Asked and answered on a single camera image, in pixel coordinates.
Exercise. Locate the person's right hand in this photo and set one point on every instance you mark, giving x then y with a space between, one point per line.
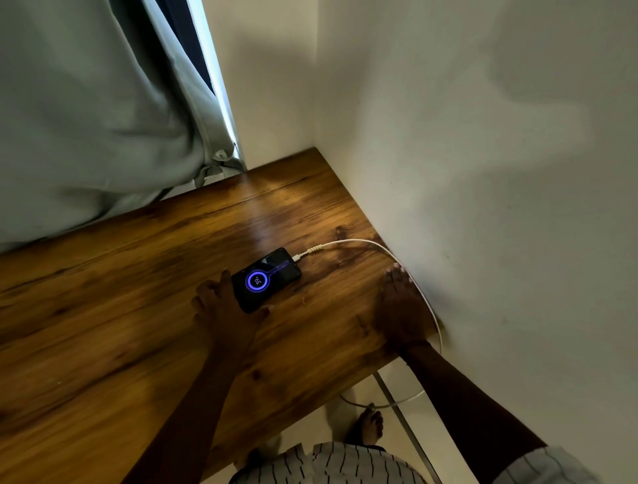
401 311

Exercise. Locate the grey-green curtain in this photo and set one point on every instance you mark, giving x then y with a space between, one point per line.
99 99

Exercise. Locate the person's left hand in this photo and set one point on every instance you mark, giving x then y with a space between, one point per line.
224 319

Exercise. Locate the person's foot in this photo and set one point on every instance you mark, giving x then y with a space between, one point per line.
371 426
249 458

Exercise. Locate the person's right foot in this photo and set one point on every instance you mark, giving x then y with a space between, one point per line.
371 426

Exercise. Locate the person's left forearm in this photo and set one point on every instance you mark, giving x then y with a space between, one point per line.
189 419

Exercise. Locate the white striped shirt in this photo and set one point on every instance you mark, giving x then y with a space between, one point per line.
339 466

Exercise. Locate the black table leg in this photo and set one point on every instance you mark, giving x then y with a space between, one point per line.
408 429

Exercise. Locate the person's left foot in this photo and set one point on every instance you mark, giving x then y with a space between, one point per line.
249 458

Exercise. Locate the black smartphone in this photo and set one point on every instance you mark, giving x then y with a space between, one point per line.
266 281

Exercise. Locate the person's right forearm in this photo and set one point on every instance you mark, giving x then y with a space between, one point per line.
463 404

